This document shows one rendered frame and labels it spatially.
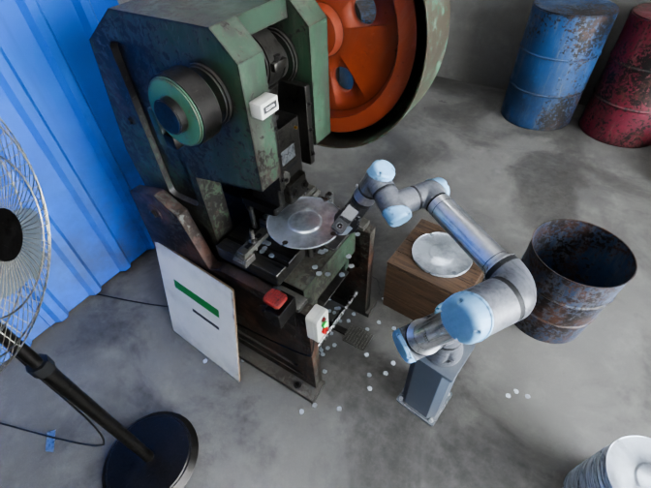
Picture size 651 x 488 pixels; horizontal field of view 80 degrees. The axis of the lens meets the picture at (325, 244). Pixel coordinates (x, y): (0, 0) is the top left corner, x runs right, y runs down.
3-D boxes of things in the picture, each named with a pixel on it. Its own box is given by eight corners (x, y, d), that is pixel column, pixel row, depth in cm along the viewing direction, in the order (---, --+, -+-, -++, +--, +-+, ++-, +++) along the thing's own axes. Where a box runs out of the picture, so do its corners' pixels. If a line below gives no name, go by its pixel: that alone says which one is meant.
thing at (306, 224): (295, 190, 162) (295, 188, 161) (356, 212, 150) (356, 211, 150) (251, 231, 145) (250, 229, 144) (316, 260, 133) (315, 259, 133)
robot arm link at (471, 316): (437, 350, 135) (535, 316, 86) (400, 368, 131) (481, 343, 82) (419, 318, 139) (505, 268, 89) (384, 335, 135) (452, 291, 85)
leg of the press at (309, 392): (325, 383, 184) (315, 255, 119) (312, 404, 177) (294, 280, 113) (188, 302, 220) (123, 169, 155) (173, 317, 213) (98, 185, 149)
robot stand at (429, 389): (451, 394, 178) (476, 344, 145) (431, 427, 168) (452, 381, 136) (417, 370, 186) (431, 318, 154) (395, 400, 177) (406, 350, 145)
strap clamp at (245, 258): (273, 240, 152) (269, 221, 144) (245, 268, 142) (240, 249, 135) (262, 234, 154) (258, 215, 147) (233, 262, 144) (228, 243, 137)
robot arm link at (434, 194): (570, 287, 88) (439, 165, 117) (533, 304, 85) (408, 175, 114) (547, 313, 97) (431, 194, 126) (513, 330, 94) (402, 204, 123)
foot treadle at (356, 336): (373, 340, 186) (374, 334, 183) (363, 355, 181) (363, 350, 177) (275, 289, 210) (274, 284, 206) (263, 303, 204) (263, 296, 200)
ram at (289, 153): (314, 188, 144) (309, 113, 123) (291, 211, 135) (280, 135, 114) (277, 174, 151) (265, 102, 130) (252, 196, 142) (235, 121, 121)
